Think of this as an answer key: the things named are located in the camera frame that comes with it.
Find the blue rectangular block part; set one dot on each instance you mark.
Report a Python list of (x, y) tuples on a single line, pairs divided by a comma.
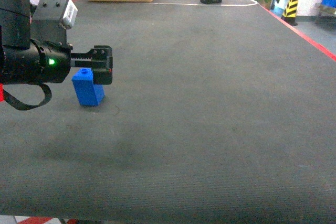
[(88, 93)]

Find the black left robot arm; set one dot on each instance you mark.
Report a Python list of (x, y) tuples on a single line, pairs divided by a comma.
[(16, 19)]

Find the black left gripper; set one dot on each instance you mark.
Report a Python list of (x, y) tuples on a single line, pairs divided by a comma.
[(46, 62)]

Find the yellow black traffic cone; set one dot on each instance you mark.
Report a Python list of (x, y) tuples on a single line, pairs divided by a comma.
[(290, 12)]

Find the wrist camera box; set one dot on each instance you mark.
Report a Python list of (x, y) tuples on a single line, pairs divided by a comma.
[(52, 19)]

